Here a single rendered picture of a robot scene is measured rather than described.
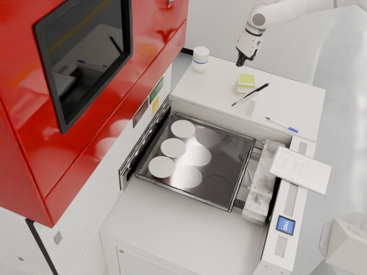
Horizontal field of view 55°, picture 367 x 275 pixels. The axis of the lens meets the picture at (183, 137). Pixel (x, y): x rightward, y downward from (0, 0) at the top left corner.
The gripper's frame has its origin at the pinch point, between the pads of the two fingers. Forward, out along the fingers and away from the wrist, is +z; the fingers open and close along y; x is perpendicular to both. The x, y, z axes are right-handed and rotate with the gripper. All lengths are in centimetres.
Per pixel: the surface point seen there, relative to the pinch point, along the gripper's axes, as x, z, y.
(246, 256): 41, 29, -65
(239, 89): 7.3, 5.7, -10.8
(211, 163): 33, 20, -32
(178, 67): -73, 96, 117
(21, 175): 104, -19, -43
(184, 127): 31.8, 20.6, -10.5
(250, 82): 4.0, 1.4, -11.9
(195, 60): 14.7, 5.1, 12.2
